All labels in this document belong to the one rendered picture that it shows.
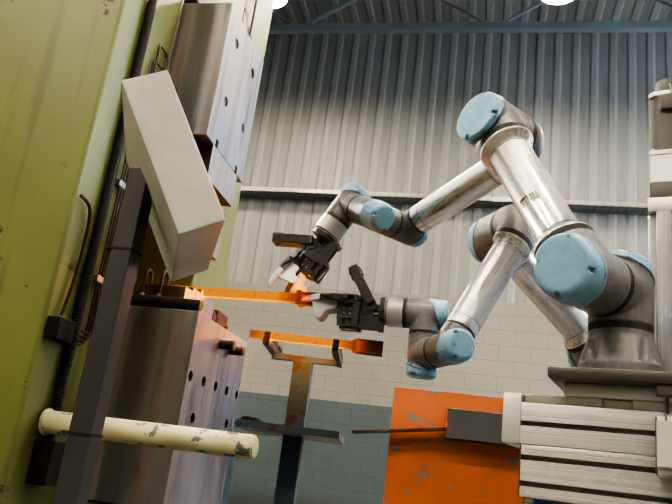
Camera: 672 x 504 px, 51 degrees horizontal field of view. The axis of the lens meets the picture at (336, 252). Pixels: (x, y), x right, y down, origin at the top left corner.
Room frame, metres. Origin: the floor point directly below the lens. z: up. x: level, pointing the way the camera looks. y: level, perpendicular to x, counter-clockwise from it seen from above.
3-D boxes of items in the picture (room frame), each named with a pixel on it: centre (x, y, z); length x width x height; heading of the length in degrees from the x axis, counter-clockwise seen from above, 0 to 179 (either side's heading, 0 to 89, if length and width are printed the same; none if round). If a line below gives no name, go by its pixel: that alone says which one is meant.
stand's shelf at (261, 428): (2.27, 0.06, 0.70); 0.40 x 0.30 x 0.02; 175
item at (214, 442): (1.43, 0.32, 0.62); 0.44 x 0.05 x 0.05; 77
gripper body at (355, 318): (1.72, -0.08, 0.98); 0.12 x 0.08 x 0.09; 77
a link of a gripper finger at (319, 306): (1.72, 0.03, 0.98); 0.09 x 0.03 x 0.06; 80
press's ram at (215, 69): (1.87, 0.52, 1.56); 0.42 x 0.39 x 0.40; 77
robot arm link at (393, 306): (1.70, -0.16, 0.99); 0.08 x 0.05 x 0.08; 167
